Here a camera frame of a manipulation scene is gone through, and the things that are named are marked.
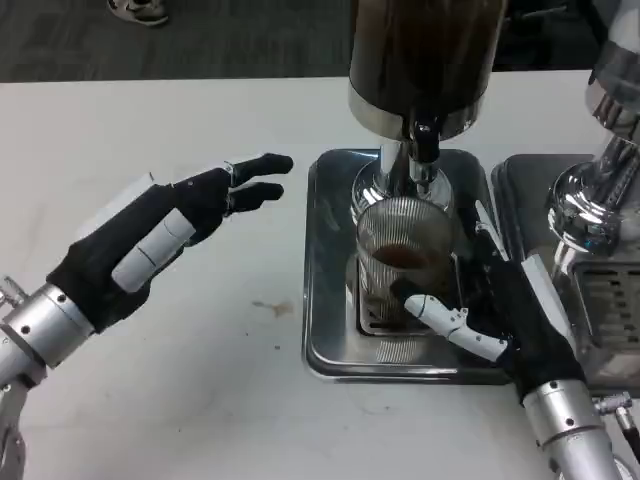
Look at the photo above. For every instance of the clear ribbed glass cup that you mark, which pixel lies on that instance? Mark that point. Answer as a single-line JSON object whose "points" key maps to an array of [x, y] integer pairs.
{"points": [[405, 235]]}

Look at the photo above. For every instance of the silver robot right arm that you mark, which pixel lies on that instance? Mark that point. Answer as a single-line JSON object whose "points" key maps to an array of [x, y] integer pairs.
{"points": [[570, 435]]}

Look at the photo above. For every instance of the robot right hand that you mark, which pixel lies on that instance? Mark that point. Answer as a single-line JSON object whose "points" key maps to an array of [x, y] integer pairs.
{"points": [[515, 310]]}

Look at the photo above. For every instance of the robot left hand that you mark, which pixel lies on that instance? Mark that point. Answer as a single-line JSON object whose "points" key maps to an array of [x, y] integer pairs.
{"points": [[130, 235]]}

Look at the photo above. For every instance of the person's foot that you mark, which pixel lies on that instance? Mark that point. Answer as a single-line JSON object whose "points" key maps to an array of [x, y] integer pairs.
{"points": [[140, 9]]}

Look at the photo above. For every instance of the dark tank drink dispenser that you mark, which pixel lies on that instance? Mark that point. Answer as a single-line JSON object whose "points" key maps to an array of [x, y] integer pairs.
{"points": [[420, 60]]}

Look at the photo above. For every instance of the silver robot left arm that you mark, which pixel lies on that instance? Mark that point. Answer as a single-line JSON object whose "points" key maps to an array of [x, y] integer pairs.
{"points": [[35, 325]]}

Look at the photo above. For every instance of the clear tank drink dispenser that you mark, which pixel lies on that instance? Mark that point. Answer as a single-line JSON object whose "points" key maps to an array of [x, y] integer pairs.
{"points": [[605, 200]]}

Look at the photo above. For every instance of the steel drip tray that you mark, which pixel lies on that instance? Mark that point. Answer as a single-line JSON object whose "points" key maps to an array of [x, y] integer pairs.
{"points": [[330, 310], [520, 200]]}

